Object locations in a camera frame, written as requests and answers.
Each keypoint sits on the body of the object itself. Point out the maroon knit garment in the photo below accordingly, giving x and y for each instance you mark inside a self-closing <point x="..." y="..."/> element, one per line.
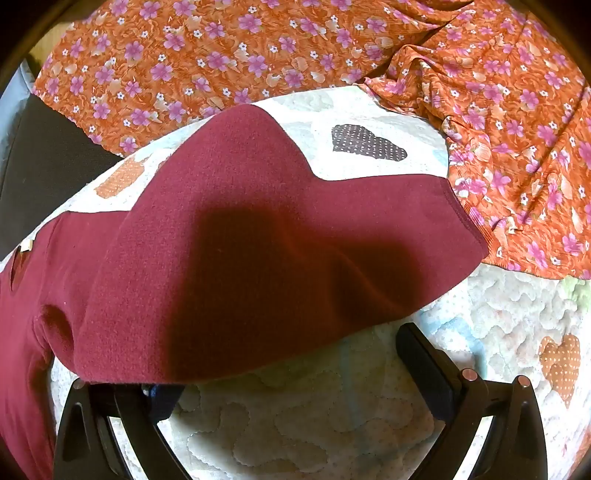
<point x="231" y="277"/>

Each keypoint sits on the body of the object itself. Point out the orange floral cloth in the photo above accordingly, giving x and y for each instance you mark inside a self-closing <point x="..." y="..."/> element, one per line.
<point x="184" y="55"/>

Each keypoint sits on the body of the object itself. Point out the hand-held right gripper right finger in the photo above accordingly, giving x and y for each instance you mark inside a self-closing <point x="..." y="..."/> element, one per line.
<point x="415" y="355"/>

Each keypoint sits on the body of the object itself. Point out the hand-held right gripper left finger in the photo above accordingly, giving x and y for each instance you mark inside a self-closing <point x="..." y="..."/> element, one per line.
<point x="159" y="398"/>

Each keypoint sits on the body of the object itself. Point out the grey cushion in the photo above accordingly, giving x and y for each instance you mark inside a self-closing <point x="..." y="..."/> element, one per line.
<point x="14" y="106"/>

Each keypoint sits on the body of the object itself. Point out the quilted heart print blanket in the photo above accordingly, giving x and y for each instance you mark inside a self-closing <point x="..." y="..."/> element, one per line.
<point x="323" y="415"/>

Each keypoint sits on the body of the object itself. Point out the dark brown mattress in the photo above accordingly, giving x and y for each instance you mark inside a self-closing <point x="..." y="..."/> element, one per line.
<point x="41" y="161"/>

